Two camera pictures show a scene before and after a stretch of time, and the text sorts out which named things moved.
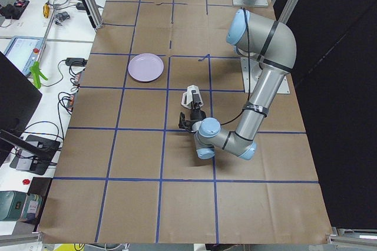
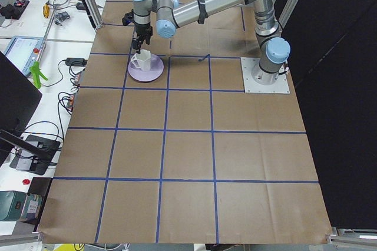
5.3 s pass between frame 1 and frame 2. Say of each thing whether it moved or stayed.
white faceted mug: moved
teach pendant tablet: stayed
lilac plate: stayed
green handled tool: stayed
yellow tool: stayed
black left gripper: moved
